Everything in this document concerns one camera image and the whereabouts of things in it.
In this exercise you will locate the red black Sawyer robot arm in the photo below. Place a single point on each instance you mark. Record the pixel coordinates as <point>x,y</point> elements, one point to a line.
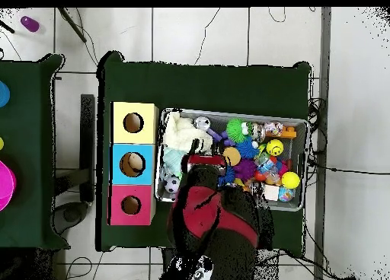
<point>201,213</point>

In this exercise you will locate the green fuzzy toy with eyes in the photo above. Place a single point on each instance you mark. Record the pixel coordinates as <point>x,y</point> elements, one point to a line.
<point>235,129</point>

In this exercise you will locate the small black white soccer ball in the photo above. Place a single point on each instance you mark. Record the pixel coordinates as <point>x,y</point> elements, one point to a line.
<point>171,184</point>

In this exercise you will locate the purple spiky ball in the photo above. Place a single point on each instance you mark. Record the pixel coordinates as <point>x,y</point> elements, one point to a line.
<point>245,169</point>

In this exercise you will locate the cream waffle cloth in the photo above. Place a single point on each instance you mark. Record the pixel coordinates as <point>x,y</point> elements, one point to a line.
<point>182,134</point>

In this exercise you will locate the shallow clear mesh bin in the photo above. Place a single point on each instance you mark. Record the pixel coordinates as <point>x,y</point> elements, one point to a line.
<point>300,134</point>

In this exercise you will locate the small yellow ball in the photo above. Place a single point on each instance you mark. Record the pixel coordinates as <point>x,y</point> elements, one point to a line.
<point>1,143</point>

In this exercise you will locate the black upright panel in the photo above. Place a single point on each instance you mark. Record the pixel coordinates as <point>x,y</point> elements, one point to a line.
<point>87,140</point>

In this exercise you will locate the light teal cloth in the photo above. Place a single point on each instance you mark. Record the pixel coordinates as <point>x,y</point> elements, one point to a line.
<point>173,159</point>

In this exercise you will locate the wooden box with three holes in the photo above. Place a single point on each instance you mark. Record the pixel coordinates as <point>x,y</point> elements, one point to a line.
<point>134,137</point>

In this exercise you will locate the blue fuzzy toy with eyes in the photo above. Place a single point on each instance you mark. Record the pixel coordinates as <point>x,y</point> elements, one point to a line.
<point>247,149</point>

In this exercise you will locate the purple bottle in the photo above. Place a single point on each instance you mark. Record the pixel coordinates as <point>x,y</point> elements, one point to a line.
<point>30,23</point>

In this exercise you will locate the yellow smiley face ball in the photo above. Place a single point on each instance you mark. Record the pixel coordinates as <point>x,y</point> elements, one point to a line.
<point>274,147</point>

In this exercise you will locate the plain yellow ball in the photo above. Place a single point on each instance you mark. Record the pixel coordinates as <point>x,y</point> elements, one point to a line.
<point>290,180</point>

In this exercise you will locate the blue plastic cup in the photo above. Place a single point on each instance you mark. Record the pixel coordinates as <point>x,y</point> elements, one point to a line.
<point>3,94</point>

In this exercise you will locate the dark green side table cloth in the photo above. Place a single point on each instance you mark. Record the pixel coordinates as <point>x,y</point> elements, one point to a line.
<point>27,109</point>

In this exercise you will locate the silver crushed can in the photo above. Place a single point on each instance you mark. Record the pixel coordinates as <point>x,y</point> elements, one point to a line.
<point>201,123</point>

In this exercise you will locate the toy hamburger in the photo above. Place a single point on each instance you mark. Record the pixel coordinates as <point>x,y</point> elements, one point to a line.
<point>233,156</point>

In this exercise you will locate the black rod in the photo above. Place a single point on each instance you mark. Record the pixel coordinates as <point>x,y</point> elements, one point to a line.
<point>71,24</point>

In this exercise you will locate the magenta plastic bowl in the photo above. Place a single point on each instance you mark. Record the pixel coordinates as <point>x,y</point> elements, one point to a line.
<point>6,185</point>

